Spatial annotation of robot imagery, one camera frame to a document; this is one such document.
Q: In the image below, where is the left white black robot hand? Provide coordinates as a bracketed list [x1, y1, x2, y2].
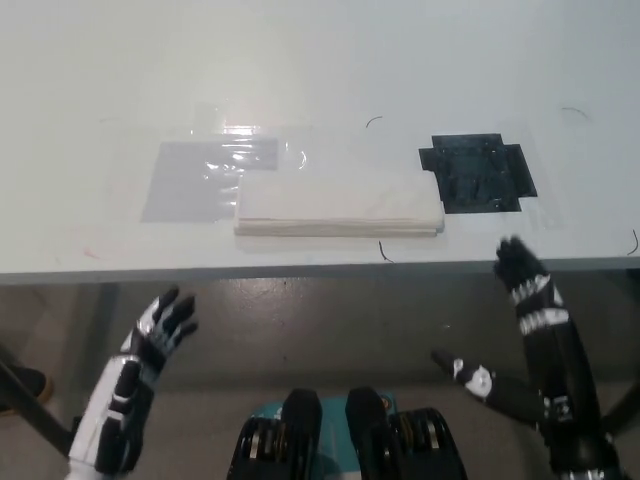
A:
[64, 284, 200, 480]

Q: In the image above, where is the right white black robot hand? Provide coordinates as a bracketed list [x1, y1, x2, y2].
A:
[431, 235, 627, 477]

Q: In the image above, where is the black teal robot torso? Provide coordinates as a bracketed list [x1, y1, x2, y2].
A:
[227, 386, 471, 480]

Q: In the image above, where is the white napkin stack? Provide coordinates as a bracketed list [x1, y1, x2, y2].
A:
[233, 168, 446, 239]

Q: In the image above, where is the black metal table brace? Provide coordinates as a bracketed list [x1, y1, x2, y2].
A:
[0, 343, 81, 454]

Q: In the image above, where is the dark shoe with tan sole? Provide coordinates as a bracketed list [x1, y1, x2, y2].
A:
[0, 363, 55, 412]

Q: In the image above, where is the clear plastic bag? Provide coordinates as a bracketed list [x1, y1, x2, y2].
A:
[139, 137, 281, 225]

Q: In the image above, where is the black tape patch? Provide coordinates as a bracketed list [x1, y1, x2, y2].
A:
[417, 131, 539, 216]

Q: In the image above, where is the clear plastic tape film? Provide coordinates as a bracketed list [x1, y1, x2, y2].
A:
[191, 102, 312, 175]

